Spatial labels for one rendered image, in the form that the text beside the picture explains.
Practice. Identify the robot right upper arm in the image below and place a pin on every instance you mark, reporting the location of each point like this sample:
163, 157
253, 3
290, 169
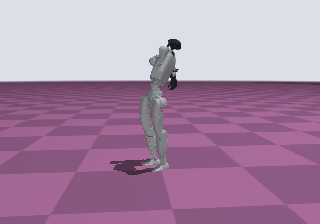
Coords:
152, 61

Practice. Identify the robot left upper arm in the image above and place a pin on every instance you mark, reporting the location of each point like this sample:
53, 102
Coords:
163, 51

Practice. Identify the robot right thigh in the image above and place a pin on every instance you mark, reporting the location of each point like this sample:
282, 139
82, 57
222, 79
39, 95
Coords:
145, 115

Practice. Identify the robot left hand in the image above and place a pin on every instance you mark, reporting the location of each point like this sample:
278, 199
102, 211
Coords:
173, 82

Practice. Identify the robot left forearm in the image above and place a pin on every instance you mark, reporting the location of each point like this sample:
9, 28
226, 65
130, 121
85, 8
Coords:
174, 73

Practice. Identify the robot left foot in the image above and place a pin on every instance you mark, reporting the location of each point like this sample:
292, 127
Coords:
160, 167

